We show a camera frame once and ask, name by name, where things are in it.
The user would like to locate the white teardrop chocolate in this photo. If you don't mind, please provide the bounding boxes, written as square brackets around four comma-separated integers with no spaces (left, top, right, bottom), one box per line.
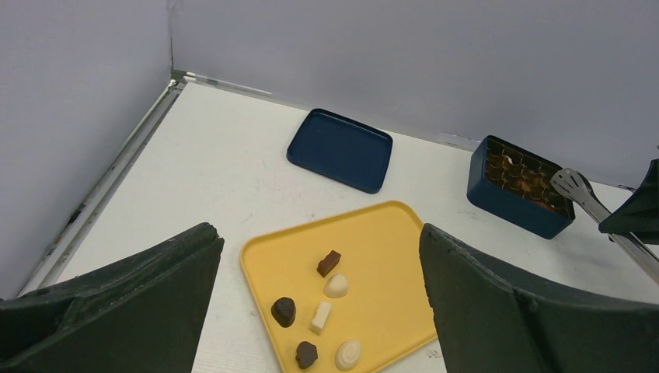
[323,274,349,298]

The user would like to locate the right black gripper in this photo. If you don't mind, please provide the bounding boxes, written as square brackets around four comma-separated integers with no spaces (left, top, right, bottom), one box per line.
[598,159,658,246]

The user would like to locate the white swirl chocolate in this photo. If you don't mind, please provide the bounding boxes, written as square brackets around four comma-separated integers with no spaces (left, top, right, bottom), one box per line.
[334,340,361,371]

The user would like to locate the brown bar chocolate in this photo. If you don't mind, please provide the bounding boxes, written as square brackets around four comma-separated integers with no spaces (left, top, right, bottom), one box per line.
[316,250,341,277]

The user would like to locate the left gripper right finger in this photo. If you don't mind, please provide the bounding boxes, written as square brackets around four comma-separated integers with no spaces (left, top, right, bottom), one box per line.
[419,223,658,372]

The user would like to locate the dark blue box lid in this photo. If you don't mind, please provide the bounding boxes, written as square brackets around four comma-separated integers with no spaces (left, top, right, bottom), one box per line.
[286,108,393,194]

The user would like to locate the metal serving tongs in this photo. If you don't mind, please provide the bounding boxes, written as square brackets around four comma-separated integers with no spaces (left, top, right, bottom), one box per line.
[550,168,658,284]

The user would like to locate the white bar chocolate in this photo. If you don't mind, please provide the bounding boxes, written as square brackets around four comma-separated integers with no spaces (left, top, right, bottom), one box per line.
[309,302,333,335]

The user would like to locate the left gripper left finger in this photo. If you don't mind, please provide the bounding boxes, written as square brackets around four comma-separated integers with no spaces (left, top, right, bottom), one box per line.
[1,222,225,372]

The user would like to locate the yellow plastic tray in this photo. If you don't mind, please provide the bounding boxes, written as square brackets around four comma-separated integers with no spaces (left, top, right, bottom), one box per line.
[240,201,437,372]

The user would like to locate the dark blue chocolate box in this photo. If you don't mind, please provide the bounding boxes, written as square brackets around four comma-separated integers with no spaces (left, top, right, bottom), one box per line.
[466,135,575,239]

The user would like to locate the dark chocolate near edge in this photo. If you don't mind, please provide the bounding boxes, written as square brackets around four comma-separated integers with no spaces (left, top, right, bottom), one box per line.
[295,341,319,370]

